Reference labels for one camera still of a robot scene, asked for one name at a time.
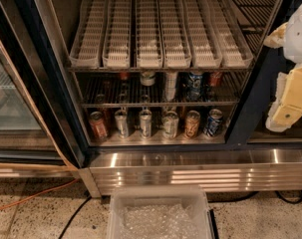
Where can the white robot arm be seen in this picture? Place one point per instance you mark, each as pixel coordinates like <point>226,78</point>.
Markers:
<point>292,48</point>

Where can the red can middle shelf right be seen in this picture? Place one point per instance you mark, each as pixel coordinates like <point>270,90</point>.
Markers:
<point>215,79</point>

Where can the blue can middle shelf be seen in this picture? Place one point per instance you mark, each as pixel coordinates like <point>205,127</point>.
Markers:
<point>193,86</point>

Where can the blue white can bottom shelf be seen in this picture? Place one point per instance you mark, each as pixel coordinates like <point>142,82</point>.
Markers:
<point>213,122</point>

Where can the tall white can middle shelf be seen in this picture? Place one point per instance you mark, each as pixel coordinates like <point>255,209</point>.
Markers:
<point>170,85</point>

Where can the orange can bottom shelf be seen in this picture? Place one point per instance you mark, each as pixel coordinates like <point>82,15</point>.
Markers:
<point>191,124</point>

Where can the stainless steel fridge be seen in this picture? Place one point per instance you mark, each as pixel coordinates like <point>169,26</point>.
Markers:
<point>243,156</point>

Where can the silver can bottom left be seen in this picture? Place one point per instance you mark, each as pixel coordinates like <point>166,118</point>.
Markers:
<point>121,118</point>

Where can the red-orange can bottom shelf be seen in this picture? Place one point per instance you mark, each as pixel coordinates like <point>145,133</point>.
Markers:
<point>99,125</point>

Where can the open glass fridge door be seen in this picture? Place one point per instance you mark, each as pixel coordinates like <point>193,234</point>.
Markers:
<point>37,120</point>

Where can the clear plastic bin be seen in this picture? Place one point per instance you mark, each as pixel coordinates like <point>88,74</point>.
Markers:
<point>159,212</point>

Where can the middle wire shelf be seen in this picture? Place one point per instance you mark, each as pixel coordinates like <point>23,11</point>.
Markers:
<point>109,91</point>

